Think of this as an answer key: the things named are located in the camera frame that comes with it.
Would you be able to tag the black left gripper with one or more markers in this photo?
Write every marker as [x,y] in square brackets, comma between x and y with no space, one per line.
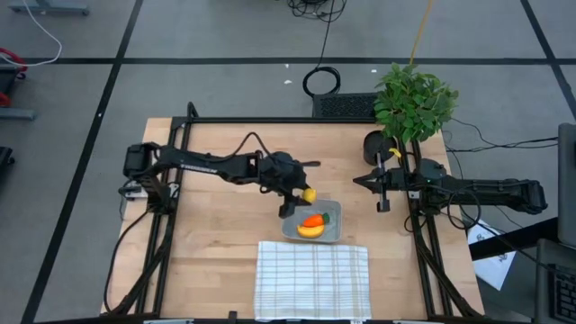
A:
[281,173]

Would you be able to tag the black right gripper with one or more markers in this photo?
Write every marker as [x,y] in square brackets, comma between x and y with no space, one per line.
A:
[393,180]

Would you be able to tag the yellow toy lemon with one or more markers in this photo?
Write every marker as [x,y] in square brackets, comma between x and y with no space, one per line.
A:
[310,195]

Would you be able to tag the orange toy carrot green top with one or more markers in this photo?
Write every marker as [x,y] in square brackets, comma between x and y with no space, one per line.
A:
[312,220]

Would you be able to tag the yellow toy banana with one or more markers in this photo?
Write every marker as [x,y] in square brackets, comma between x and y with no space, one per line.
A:
[310,231]

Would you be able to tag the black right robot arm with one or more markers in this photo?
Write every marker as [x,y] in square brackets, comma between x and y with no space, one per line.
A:
[495,191]

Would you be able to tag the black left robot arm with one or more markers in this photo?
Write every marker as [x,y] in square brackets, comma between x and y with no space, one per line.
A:
[202,164]

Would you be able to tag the white plastic tupperware container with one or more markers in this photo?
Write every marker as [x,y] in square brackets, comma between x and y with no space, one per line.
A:
[333,234]

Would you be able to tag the yellow tape tag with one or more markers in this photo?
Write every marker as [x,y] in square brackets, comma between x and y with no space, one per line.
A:
[395,152]

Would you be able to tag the black perforated box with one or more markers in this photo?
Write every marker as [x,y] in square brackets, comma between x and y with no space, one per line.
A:
[344,105]

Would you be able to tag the green potted plant black pot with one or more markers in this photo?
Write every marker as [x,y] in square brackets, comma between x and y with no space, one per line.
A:
[414,103]

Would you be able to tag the white checked dish cloth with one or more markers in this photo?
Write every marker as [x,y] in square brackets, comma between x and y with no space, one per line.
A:
[310,283]

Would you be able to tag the white paper sheet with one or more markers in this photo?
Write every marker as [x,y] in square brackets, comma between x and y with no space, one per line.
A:
[490,265]

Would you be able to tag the black flat bar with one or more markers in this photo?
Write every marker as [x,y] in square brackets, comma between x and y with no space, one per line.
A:
[513,238]

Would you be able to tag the grey power box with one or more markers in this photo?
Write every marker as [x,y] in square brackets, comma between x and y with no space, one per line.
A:
[132,191]

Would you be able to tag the grey desk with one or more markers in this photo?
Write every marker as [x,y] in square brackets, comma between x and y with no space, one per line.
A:
[568,180]

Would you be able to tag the black keyboard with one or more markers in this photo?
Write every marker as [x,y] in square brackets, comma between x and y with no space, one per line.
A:
[566,294]

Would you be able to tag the grey metal foot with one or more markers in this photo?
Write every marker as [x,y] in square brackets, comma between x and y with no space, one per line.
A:
[18,114]

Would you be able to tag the grey metal bar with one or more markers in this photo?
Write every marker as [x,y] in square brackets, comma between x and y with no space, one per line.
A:
[49,6]

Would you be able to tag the small black bracket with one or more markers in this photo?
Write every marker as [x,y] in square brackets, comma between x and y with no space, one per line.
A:
[232,317]

